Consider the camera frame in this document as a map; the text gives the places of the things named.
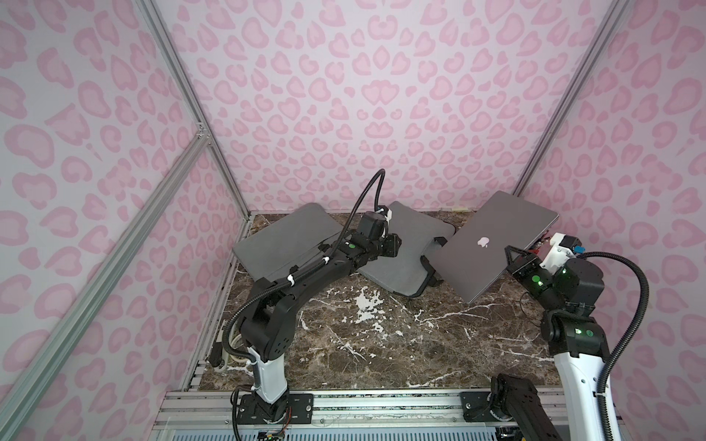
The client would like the grey laptop bag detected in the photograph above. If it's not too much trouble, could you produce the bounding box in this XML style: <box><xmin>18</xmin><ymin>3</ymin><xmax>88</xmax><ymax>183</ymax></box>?
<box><xmin>359</xmin><ymin>202</ymin><xmax>456</xmax><ymax>298</ymax></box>
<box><xmin>233</xmin><ymin>203</ymin><xmax>342</xmax><ymax>281</ymax></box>

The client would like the black laptop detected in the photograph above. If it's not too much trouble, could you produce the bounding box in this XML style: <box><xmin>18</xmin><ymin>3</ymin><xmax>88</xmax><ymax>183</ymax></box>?
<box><xmin>428</xmin><ymin>191</ymin><xmax>559</xmax><ymax>302</ymax></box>

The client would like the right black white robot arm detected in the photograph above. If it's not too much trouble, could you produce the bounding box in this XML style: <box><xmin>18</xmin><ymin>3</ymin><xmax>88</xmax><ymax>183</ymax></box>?
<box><xmin>505</xmin><ymin>246</ymin><xmax>621</xmax><ymax>440</ymax></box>

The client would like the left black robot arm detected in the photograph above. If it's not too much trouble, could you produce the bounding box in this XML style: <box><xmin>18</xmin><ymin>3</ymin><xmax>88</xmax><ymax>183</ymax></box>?
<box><xmin>222</xmin><ymin>206</ymin><xmax>402</xmax><ymax>423</ymax></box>

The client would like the beige power strip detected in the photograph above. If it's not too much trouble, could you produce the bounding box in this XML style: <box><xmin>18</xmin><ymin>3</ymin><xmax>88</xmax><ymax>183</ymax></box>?
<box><xmin>208</xmin><ymin>323</ymin><xmax>231</xmax><ymax>371</ymax></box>

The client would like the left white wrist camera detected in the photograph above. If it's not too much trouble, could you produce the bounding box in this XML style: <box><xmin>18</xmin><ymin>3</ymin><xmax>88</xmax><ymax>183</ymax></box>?
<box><xmin>375</xmin><ymin>206</ymin><xmax>393</xmax><ymax>222</ymax></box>

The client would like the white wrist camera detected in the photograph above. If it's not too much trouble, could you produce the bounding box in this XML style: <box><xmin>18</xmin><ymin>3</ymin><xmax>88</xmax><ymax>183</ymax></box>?
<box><xmin>375</xmin><ymin>206</ymin><xmax>393</xmax><ymax>222</ymax></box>
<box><xmin>541</xmin><ymin>233</ymin><xmax>585</xmax><ymax>275</ymax></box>

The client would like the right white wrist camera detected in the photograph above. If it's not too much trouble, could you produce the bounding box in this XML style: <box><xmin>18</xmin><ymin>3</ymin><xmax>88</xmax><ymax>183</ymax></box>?
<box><xmin>541</xmin><ymin>233</ymin><xmax>585</xmax><ymax>275</ymax></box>

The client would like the right black corrugated cable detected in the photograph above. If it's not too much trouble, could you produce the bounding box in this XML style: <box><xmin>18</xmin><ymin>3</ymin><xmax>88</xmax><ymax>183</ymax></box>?
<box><xmin>575</xmin><ymin>251</ymin><xmax>651</xmax><ymax>441</ymax></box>

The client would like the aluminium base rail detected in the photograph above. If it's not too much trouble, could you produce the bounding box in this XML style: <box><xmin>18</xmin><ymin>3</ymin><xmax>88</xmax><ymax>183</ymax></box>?
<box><xmin>145</xmin><ymin>388</ymin><xmax>630</xmax><ymax>441</ymax></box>

